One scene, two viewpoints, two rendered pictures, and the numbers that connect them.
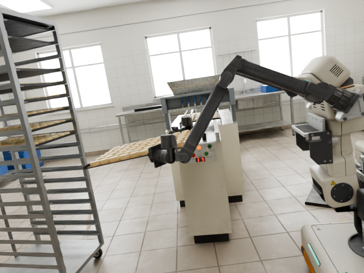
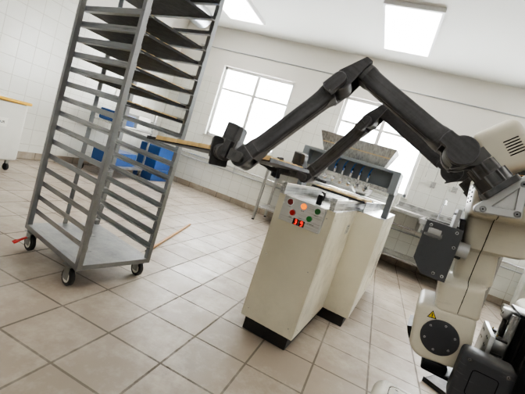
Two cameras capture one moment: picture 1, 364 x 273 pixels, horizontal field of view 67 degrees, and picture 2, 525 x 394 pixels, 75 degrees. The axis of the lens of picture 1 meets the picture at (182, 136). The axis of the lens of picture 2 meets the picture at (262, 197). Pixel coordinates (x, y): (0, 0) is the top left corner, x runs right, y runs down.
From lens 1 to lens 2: 0.51 m
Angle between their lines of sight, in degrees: 17
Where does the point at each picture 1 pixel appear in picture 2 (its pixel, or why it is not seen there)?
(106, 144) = (242, 194)
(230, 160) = (351, 263)
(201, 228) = (257, 312)
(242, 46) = not seen: hidden behind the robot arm
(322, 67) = (494, 134)
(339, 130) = (481, 242)
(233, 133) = (372, 231)
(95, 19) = (301, 55)
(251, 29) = not seen: hidden behind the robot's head
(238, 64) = (362, 69)
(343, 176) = (453, 313)
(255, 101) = not seen: hidden behind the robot
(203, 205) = (274, 284)
